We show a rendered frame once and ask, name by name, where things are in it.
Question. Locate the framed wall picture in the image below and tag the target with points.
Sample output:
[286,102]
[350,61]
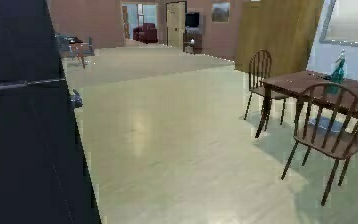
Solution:
[220,12]

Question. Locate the brown wooden dining table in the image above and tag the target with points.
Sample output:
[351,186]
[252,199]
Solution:
[297,83]

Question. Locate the black fridge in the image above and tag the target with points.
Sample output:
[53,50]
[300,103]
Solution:
[23,133]

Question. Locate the dark wooden television stand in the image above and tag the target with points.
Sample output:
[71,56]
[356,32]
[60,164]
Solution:
[193,41]

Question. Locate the white framed window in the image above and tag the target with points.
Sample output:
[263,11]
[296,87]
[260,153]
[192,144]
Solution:
[348,21]

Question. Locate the teal spray bottle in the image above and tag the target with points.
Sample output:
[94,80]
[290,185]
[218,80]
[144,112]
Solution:
[338,71]

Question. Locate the dark red sofa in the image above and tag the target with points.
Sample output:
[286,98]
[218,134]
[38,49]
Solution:
[146,32]

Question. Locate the brown wooden spindle chair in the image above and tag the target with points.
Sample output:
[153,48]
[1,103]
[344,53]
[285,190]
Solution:
[259,70]
[323,140]

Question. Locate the small brown side table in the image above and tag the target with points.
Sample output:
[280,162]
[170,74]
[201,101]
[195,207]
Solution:
[78,50]

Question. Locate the black television set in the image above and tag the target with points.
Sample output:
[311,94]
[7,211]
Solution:
[192,19]

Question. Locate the tall wooden cupboard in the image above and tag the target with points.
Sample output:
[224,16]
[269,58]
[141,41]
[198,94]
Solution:
[280,33]

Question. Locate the beige room door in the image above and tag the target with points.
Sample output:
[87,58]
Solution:
[176,25]

